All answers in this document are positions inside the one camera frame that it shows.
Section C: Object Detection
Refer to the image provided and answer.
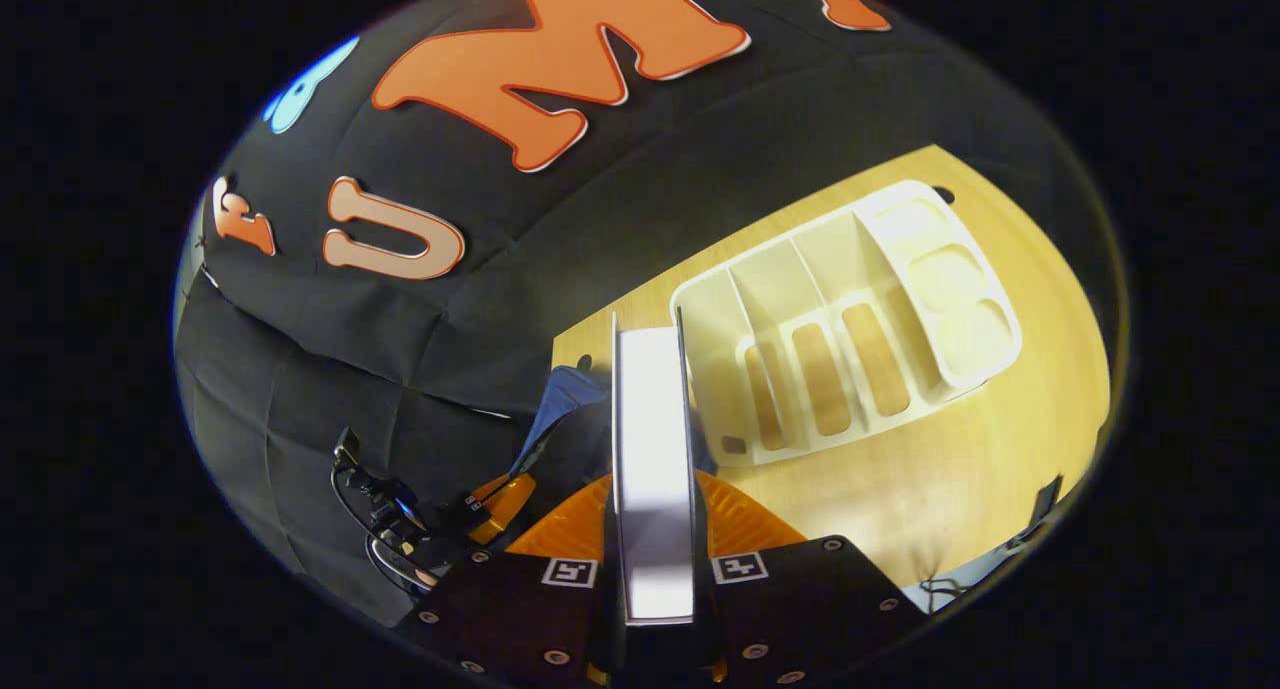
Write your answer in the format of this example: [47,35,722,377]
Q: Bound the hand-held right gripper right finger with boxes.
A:
[693,469,928,688]

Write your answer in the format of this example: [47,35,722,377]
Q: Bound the white bookshelf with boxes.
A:
[668,179,1024,468]

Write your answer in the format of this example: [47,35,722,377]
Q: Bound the blue schoolbag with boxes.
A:
[510,364,717,532]

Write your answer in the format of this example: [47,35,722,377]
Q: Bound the portrait cover book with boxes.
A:
[610,309,698,627]

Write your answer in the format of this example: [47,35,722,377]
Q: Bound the dark slim object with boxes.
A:
[1003,474,1064,553]

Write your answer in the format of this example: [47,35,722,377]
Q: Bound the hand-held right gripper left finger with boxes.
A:
[395,474,626,689]

